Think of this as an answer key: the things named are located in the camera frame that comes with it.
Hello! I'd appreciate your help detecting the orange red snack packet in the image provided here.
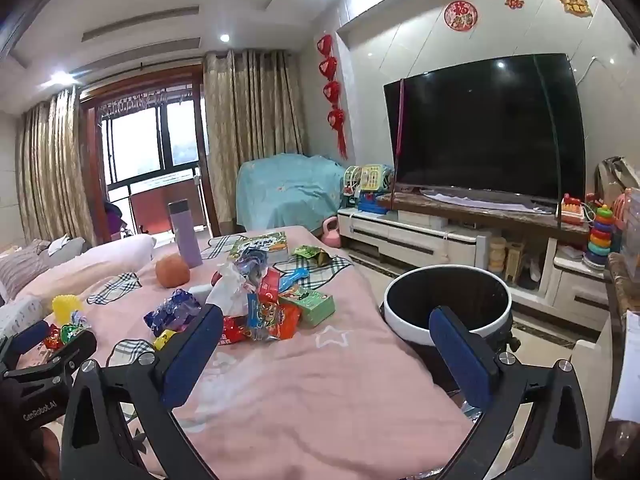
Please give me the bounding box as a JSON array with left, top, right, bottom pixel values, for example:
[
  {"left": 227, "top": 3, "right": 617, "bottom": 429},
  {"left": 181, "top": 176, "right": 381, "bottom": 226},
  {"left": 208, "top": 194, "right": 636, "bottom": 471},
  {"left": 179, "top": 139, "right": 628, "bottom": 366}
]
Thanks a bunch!
[{"left": 247, "top": 292, "right": 303, "bottom": 341}]

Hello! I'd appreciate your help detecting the purple fabric item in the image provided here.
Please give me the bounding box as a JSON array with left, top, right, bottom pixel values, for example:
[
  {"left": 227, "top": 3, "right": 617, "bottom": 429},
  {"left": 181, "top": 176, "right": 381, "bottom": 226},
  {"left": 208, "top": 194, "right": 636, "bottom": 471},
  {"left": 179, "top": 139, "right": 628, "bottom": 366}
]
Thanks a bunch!
[{"left": 104, "top": 200, "right": 126, "bottom": 238}]

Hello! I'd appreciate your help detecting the striped cushion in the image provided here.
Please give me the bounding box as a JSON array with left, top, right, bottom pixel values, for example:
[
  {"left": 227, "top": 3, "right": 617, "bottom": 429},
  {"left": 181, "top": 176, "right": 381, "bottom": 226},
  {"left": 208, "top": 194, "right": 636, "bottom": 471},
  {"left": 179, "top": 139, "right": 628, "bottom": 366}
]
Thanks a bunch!
[{"left": 0, "top": 245, "right": 51, "bottom": 301}]

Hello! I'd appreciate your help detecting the yellow plastic toy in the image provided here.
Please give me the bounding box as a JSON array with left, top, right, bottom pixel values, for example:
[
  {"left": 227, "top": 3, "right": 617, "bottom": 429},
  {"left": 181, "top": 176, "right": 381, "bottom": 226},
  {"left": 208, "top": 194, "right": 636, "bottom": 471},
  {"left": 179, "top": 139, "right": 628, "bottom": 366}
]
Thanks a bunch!
[{"left": 52, "top": 294, "right": 83, "bottom": 326}]

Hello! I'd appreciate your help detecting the red white snack packet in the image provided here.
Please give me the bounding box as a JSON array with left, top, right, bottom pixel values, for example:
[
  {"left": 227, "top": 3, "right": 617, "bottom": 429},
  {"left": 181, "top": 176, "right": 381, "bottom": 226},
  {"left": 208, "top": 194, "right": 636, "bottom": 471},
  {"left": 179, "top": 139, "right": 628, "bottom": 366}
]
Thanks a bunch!
[{"left": 217, "top": 315, "right": 251, "bottom": 346}]

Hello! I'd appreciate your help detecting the yellow green activity toy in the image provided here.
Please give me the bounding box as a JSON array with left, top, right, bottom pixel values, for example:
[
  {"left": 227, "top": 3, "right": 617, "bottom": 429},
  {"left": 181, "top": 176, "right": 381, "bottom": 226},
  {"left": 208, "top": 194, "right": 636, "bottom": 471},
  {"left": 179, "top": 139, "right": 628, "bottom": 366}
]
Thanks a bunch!
[{"left": 342, "top": 162, "right": 396, "bottom": 213}]

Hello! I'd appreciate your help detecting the brown framed balcony door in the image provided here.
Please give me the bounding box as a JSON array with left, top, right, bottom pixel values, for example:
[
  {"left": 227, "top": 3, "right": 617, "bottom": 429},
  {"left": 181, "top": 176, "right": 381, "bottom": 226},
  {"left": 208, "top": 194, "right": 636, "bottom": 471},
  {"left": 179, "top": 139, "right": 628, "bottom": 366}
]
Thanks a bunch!
[{"left": 80, "top": 67, "right": 208, "bottom": 236}]

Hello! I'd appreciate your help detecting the red toy telephone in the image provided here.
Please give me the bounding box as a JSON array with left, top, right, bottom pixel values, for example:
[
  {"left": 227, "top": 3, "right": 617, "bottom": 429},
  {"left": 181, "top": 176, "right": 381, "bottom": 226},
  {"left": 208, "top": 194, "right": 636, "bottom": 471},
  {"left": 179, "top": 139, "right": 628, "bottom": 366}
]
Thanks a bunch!
[{"left": 559, "top": 193, "right": 588, "bottom": 223}]

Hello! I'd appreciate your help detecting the pale pink pillow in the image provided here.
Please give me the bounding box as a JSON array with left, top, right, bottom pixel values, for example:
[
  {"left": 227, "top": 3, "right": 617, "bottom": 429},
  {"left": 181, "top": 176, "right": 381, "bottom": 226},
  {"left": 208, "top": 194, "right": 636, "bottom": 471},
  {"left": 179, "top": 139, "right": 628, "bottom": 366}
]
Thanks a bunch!
[{"left": 15, "top": 234, "right": 157, "bottom": 306}]

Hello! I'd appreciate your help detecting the black flat television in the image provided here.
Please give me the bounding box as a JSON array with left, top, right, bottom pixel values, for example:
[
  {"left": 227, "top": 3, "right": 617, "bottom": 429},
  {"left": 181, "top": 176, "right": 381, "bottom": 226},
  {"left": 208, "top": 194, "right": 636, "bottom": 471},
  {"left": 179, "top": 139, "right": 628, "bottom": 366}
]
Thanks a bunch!
[{"left": 383, "top": 53, "right": 587, "bottom": 206}]

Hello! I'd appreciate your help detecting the marble top side cabinet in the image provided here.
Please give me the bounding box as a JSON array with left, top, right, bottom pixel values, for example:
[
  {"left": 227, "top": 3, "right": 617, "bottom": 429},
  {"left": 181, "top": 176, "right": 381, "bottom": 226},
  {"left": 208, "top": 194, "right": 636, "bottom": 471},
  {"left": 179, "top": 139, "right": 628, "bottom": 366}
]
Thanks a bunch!
[{"left": 565, "top": 252, "right": 640, "bottom": 480}]

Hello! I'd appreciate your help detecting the small red snack packet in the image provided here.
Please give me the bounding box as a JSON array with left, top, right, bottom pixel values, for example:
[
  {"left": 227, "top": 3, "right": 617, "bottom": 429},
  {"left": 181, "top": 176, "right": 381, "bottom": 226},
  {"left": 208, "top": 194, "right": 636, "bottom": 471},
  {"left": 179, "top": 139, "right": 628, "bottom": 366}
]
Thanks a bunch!
[{"left": 257, "top": 267, "right": 283, "bottom": 303}]

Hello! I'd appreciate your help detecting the purple water bottle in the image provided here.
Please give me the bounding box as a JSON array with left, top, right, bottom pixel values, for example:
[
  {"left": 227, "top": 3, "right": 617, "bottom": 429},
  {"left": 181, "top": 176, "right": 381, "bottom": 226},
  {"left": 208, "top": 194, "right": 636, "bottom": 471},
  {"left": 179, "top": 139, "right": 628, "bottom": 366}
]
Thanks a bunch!
[{"left": 167, "top": 199, "right": 203, "bottom": 268}]

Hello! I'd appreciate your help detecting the pink kettlebell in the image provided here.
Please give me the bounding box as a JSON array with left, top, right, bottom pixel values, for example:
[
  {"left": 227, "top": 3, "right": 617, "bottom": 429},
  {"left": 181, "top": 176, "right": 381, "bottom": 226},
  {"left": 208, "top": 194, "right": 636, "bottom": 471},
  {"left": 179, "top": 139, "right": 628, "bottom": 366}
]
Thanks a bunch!
[{"left": 322, "top": 216, "right": 342, "bottom": 248}]

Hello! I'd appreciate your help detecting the light green box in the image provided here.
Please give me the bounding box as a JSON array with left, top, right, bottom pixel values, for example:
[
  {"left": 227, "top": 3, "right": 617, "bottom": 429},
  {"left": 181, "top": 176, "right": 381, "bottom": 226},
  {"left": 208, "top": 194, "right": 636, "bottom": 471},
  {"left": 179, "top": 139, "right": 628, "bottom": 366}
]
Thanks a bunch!
[{"left": 280, "top": 285, "right": 336, "bottom": 327}]

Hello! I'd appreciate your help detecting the green snack packet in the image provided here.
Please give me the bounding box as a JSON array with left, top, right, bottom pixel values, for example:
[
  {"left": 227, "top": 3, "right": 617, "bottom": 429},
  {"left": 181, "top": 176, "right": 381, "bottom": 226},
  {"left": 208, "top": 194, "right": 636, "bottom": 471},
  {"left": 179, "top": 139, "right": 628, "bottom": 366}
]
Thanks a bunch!
[{"left": 292, "top": 245, "right": 332, "bottom": 267}]

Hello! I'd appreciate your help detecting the red lantern string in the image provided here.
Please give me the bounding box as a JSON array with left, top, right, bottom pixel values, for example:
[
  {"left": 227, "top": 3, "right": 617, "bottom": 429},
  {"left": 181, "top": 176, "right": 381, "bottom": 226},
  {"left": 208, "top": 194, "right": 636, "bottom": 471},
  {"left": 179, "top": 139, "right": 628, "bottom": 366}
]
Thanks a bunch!
[{"left": 316, "top": 34, "right": 350, "bottom": 161}]

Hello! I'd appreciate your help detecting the beige patterned curtain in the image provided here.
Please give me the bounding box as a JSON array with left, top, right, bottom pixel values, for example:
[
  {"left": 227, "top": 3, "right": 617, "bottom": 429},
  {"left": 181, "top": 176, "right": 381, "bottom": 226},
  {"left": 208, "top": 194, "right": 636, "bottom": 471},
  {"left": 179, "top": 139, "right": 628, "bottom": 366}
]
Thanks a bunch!
[
  {"left": 202, "top": 49, "right": 308, "bottom": 236},
  {"left": 15, "top": 87, "right": 96, "bottom": 246}
]

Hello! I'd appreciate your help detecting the beige bag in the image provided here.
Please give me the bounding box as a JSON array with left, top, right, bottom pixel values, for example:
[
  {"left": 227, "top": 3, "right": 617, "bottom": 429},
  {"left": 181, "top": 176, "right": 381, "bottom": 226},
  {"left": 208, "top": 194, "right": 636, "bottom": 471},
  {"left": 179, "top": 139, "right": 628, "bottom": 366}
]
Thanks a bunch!
[{"left": 594, "top": 156, "right": 640, "bottom": 211}]

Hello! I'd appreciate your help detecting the white television cabinet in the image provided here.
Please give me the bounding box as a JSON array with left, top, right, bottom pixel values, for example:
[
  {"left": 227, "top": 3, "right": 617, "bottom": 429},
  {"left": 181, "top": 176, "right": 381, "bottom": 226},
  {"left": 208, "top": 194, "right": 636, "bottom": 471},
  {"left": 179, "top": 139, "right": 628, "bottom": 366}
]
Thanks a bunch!
[{"left": 337, "top": 192, "right": 626, "bottom": 333}]

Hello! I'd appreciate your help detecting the clear plastic bag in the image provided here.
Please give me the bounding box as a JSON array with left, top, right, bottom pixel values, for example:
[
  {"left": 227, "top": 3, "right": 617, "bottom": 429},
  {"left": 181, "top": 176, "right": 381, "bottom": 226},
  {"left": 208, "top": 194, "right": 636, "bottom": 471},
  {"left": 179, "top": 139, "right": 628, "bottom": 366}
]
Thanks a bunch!
[{"left": 205, "top": 262, "right": 261, "bottom": 318}]

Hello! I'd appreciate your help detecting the wooden tower toy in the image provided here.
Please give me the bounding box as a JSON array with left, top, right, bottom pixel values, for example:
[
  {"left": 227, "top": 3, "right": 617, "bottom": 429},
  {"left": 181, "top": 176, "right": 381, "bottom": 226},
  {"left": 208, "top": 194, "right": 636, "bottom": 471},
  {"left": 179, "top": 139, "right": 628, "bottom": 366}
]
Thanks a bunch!
[{"left": 505, "top": 242, "right": 526, "bottom": 283}]

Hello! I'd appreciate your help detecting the orange fruit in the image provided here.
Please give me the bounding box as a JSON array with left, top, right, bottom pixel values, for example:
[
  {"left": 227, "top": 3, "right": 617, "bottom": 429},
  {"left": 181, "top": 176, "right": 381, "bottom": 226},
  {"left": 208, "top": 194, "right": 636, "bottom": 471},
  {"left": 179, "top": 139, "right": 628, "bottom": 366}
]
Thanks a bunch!
[{"left": 155, "top": 253, "right": 192, "bottom": 289}]

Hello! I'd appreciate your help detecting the stack of round containers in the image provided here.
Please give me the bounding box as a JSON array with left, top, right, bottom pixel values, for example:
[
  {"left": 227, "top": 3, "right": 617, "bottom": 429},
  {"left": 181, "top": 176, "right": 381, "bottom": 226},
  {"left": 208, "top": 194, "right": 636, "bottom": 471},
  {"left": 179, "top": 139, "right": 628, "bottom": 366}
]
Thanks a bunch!
[{"left": 489, "top": 237, "right": 508, "bottom": 271}]

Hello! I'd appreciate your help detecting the black white-rimmed trash bin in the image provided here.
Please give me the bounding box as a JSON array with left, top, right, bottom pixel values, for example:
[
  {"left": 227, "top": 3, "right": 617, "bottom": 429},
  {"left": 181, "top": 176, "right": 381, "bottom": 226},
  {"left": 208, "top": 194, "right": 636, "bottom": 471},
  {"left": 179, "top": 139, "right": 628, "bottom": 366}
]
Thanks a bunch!
[{"left": 382, "top": 263, "right": 523, "bottom": 396}]

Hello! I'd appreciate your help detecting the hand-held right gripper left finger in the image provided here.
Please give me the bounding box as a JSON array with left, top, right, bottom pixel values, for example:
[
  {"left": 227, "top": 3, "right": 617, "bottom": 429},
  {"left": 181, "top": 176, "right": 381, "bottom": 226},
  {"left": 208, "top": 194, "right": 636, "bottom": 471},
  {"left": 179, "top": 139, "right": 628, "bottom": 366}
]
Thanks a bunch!
[{"left": 60, "top": 304, "right": 224, "bottom": 480}]

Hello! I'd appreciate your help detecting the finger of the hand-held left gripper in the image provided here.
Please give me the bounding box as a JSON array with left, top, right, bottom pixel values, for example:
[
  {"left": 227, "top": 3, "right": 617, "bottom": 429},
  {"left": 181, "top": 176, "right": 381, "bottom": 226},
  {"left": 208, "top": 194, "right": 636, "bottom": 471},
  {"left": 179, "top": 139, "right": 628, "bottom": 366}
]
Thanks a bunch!
[
  {"left": 0, "top": 320, "right": 52, "bottom": 361},
  {"left": 42, "top": 329, "right": 98, "bottom": 378}
]

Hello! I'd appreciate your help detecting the round red wall sticker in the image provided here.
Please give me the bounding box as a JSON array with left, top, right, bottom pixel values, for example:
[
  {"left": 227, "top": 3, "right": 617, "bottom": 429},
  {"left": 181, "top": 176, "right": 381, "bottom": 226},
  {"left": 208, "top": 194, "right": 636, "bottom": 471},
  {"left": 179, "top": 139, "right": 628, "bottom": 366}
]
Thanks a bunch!
[{"left": 444, "top": 0, "right": 478, "bottom": 32}]

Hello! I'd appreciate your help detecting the pink plastic toy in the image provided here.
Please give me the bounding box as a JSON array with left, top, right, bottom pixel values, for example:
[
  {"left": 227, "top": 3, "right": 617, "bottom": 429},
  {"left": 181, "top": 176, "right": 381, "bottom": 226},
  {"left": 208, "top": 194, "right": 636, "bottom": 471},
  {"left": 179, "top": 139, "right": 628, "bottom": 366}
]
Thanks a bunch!
[{"left": 612, "top": 187, "right": 640, "bottom": 256}]

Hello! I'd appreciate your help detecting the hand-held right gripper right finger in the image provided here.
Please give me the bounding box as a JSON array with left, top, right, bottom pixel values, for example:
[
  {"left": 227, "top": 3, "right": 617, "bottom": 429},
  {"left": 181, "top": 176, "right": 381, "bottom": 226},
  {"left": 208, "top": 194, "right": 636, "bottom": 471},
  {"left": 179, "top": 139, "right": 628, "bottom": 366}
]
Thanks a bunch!
[{"left": 428, "top": 306, "right": 593, "bottom": 480}]

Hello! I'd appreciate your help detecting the red green candy wrapper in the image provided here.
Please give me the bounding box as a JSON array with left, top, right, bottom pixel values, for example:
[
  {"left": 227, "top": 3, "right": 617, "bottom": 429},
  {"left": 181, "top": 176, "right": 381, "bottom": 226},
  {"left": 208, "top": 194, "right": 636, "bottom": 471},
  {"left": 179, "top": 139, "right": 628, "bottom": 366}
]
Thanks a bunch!
[{"left": 42, "top": 322, "right": 93, "bottom": 351}]

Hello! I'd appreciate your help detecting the rainbow stacking ring toy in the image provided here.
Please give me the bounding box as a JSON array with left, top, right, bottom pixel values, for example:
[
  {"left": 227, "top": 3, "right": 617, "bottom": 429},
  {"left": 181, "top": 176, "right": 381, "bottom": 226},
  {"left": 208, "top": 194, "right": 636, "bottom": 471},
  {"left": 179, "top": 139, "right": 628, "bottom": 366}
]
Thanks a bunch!
[{"left": 582, "top": 205, "right": 618, "bottom": 271}]

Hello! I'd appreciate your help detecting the teal cloth cover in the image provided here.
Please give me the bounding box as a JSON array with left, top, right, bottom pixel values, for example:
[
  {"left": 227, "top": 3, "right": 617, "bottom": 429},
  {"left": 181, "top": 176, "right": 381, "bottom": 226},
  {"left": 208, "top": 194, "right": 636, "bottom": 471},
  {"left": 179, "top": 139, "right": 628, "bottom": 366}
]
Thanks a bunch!
[{"left": 236, "top": 152, "right": 351, "bottom": 233}]

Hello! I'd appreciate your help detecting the blue snack packet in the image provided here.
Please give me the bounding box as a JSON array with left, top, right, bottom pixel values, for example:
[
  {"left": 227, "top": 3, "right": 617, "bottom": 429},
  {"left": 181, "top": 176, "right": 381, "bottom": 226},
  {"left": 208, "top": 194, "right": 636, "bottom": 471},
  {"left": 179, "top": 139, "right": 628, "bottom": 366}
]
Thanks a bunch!
[{"left": 144, "top": 290, "right": 203, "bottom": 337}]

